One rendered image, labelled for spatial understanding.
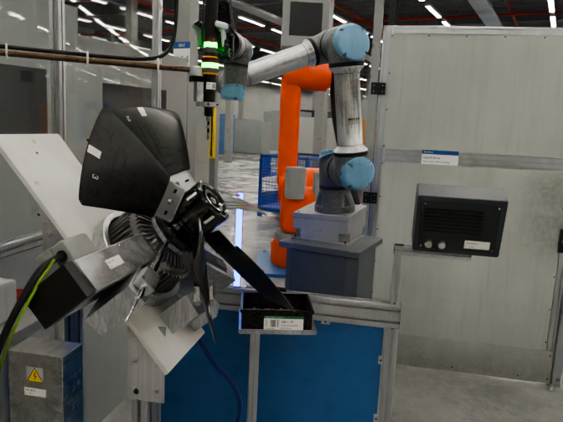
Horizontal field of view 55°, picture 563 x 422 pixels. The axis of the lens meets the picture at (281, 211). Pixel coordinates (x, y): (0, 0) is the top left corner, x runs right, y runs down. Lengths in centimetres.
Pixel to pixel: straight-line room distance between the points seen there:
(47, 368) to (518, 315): 263
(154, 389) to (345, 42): 115
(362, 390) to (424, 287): 147
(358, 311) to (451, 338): 165
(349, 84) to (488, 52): 155
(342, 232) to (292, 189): 319
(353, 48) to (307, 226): 65
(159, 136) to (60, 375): 65
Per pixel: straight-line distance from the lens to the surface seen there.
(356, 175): 180
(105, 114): 121
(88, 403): 258
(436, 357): 344
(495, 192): 176
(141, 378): 146
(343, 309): 181
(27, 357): 149
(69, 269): 107
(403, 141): 316
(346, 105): 179
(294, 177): 507
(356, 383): 192
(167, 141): 147
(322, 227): 194
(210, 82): 143
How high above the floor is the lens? 141
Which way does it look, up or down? 9 degrees down
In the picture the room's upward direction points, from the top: 3 degrees clockwise
